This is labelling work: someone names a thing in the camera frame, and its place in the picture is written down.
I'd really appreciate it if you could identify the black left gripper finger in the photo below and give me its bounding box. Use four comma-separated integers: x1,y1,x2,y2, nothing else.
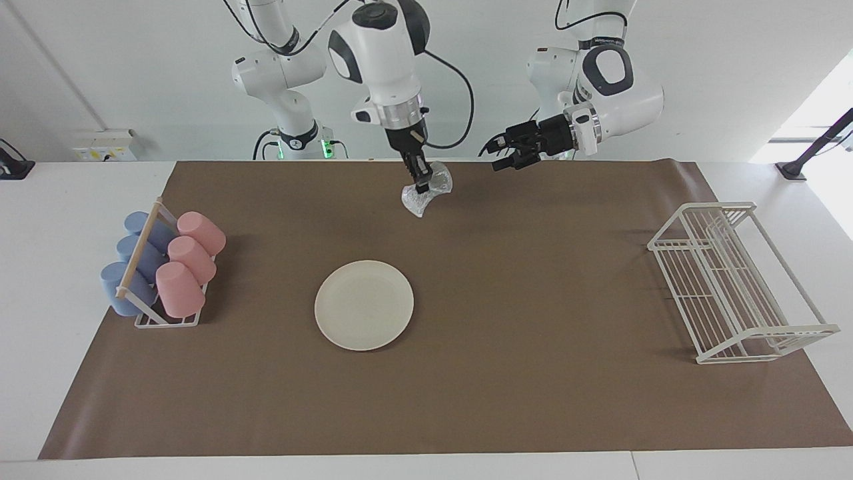
496,121,542,151
491,143,542,173

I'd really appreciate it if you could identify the cream round plate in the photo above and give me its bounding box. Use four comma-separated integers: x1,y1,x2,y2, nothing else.
314,259,415,353

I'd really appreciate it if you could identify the brown table mat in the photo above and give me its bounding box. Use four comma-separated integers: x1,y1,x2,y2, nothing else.
38,159,853,461

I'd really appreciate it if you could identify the pink cup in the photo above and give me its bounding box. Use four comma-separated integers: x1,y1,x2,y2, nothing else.
155,261,207,319
176,211,227,257
167,235,218,287

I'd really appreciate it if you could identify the blue cup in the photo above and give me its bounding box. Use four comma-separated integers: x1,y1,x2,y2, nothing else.
115,234,168,285
99,261,158,317
123,211,178,255

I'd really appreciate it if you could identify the black mounting stand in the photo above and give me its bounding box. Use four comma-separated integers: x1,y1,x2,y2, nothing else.
774,107,853,181

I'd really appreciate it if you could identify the white cup holder rack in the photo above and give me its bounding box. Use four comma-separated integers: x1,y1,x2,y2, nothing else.
115,197,218,329

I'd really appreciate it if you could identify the black table clamp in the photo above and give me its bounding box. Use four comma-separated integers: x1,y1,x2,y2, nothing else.
0,137,36,181

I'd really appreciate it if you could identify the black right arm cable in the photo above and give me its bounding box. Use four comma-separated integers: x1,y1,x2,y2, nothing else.
223,0,476,151

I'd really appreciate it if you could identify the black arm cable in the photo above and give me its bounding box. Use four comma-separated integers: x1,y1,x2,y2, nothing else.
554,0,631,34
223,0,476,151

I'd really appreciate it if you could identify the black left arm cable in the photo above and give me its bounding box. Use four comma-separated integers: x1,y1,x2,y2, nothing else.
554,0,631,34

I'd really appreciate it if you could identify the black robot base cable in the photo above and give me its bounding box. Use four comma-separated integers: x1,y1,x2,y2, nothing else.
251,129,281,161

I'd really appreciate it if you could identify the white wire dish rack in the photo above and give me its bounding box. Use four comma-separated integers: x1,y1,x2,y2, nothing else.
646,201,841,365

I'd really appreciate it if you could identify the white wall socket box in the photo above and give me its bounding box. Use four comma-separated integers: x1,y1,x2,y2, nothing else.
71,128,138,163

